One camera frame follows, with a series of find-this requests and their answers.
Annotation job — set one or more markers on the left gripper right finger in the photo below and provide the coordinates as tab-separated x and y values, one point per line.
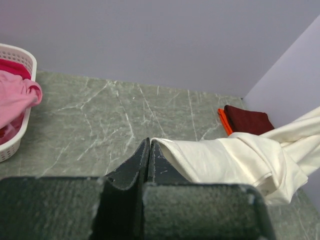
160	171

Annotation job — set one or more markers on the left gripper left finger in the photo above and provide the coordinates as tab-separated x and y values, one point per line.
132	170

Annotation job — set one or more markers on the cream white t-shirt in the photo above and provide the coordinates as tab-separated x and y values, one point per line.
277	163

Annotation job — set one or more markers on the folded orange t-shirt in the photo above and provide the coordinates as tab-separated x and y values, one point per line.
224	121

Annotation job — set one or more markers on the folded maroon t-shirt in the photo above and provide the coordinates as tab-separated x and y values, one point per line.
245	121

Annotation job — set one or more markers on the pink t-shirt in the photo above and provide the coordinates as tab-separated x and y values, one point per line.
16	95

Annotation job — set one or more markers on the red t-shirt in basket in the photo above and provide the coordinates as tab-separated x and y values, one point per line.
14	68

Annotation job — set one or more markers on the white plastic laundry basket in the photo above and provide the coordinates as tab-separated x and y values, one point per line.
11	135

